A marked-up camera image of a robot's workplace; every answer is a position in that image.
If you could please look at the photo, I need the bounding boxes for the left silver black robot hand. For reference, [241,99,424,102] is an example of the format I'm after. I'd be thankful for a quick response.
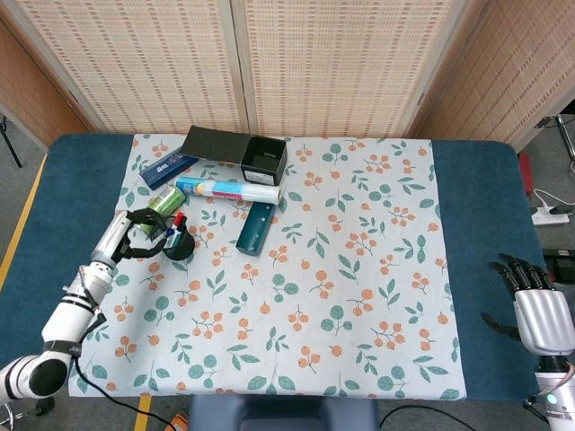
[91,207,174,267]

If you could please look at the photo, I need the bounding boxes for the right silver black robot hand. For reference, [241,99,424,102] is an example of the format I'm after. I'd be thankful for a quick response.
[480,253,575,356]

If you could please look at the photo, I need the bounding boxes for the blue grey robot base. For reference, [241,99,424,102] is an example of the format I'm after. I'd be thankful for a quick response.
[188,394,381,431]

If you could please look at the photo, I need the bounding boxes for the black mesh pen cup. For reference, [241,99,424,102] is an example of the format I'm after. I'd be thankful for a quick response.
[161,218,197,262]

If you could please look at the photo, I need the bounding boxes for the black electronic device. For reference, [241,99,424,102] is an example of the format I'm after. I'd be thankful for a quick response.
[542,248,575,285]

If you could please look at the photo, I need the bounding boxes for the green can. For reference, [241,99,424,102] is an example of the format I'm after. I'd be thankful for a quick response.
[134,185,187,235]

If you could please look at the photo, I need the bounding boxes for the long navy blue box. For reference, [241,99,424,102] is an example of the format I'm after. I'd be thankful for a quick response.
[138,152,200,189]

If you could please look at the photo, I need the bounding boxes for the white power strip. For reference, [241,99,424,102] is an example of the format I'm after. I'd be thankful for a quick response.
[531,210,571,227]

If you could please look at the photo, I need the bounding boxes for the dark blue table cover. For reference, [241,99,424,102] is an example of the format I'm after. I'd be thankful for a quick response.
[0,133,552,403]

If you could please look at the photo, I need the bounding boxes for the plastic food wrap roll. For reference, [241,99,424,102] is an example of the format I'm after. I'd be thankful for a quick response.
[174,176,283,206]

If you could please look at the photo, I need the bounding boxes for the red flat object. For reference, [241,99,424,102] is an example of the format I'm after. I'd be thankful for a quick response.
[517,152,535,197]

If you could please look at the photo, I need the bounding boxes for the black flat box lid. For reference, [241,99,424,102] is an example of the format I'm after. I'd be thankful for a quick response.
[181,125,252,165]

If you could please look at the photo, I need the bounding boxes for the black tripod stand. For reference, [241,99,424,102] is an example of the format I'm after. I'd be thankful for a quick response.
[0,115,23,169]

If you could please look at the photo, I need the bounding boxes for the teal open tray box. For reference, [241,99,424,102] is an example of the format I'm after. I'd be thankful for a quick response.
[235,200,276,258]

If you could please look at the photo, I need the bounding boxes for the black square open box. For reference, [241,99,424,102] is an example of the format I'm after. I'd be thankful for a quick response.
[240,136,288,188]

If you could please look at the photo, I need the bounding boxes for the metal stand with black clamp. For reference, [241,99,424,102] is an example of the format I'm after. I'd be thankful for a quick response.
[535,114,575,172]

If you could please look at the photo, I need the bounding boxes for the orange fruit print tablecloth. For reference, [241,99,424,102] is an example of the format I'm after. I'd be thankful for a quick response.
[66,133,466,400]

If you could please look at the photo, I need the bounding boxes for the woven bamboo folding screen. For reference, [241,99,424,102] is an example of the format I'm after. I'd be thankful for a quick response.
[0,0,575,150]

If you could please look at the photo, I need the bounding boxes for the white power cable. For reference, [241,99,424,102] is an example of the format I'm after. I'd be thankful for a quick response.
[532,188,568,214]

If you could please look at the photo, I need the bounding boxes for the black floor cable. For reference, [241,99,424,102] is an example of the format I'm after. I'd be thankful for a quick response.
[379,405,464,431]

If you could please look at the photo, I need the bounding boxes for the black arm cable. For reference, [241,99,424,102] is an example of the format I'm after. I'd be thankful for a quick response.
[70,309,181,431]

